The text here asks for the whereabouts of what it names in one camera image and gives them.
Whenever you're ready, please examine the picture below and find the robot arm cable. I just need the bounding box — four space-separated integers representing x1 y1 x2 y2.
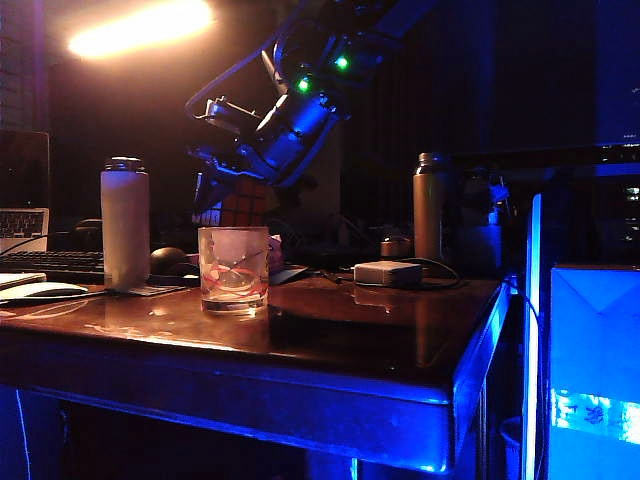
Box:
184 19 301 122

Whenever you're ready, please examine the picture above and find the black keyboard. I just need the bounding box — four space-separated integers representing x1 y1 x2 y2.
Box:
0 250 106 285

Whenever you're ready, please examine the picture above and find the white thermos bottle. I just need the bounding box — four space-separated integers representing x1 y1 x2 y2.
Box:
100 156 151 293

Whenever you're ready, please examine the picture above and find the dark shelf board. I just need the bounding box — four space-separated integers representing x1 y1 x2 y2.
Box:
452 143 640 182

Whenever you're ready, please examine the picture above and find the white power adapter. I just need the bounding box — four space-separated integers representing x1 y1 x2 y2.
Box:
353 259 424 289

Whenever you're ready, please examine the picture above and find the dark bottle with tag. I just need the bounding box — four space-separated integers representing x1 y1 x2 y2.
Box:
461 167 511 229

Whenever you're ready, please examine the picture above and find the ID badge card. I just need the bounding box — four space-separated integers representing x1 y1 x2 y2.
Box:
130 284 187 298

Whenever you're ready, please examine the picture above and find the glowing lamp bar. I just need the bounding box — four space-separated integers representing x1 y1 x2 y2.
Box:
67 0 216 61

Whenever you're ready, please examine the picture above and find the dark curtain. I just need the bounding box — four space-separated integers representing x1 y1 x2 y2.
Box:
349 0 497 226

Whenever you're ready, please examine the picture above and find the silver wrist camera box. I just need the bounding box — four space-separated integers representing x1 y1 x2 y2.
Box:
204 96 262 134

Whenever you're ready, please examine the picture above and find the white notepad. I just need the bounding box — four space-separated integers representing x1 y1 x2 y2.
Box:
0 272 48 292

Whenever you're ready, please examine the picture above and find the silver laptop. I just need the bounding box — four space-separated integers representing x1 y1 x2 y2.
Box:
0 130 52 254

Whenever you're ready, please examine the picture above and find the thin black cable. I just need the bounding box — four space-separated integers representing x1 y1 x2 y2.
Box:
0 230 103 259

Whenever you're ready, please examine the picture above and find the dark waste bin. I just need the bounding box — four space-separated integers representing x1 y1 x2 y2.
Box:
499 416 524 480

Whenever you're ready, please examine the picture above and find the black computer mouse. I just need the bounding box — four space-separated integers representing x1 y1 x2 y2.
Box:
150 246 189 277

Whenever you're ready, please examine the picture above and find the purple tissue pack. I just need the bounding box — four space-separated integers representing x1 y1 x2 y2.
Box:
267 233 287 272

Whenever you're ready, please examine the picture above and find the dark wooden table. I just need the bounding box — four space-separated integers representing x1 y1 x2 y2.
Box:
0 276 512 476

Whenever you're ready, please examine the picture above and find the small metal cup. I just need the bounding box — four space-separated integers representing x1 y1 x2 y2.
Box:
379 238 414 259

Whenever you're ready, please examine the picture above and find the white flat mouse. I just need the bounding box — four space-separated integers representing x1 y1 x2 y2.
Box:
0 282 90 303

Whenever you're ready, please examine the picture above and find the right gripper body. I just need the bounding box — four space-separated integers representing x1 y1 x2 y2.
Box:
187 92 351 189

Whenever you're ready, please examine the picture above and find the black adapter cable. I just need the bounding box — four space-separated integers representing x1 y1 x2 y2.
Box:
324 257 464 292

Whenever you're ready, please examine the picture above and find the brown thermos bottle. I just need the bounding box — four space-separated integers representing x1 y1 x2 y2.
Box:
412 152 454 262

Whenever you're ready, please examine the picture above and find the blue booklet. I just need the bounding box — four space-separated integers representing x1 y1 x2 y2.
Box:
269 265 310 287

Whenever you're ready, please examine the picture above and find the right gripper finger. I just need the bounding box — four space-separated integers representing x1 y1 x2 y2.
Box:
191 167 227 227
268 172 319 222

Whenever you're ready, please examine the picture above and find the white cardboard box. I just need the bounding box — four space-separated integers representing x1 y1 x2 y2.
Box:
548 263 640 480

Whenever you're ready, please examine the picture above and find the clear glass cup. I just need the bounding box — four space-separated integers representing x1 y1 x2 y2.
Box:
198 225 271 318

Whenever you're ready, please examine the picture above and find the white upright panel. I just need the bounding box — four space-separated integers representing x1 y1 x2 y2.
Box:
521 193 544 480

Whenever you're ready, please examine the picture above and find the grey desk cable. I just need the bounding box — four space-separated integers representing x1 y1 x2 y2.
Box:
0 290 110 307

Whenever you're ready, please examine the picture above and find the Rubik's cube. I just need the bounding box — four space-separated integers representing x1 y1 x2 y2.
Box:
219 177 276 229

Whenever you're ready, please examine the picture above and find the black hanging cable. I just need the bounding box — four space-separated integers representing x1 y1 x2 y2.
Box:
504 276 547 480

